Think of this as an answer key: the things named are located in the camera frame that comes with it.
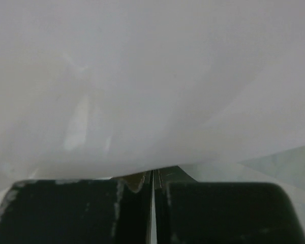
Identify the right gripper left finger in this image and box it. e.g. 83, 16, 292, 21
0, 171, 153, 243

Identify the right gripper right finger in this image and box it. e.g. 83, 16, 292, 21
154, 166, 305, 243

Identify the white plastic bag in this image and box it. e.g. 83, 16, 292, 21
0, 0, 305, 194

